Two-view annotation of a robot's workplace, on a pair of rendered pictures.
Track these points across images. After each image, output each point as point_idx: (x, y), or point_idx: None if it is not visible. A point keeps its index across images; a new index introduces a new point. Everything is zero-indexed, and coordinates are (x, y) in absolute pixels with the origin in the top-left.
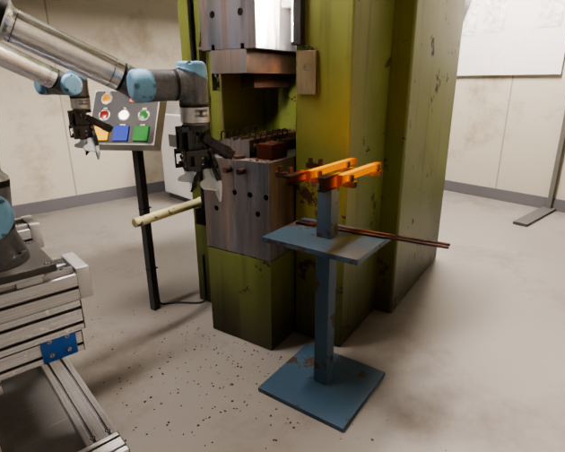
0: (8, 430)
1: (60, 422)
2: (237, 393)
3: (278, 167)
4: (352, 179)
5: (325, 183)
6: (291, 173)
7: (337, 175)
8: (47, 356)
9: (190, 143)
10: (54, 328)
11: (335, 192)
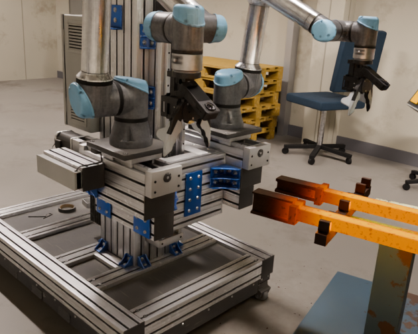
0: (154, 274)
1: (160, 293)
2: None
3: (361, 178)
4: (322, 229)
5: (260, 201)
6: (356, 192)
7: (290, 203)
8: (135, 226)
9: (172, 88)
10: (130, 205)
11: (394, 262)
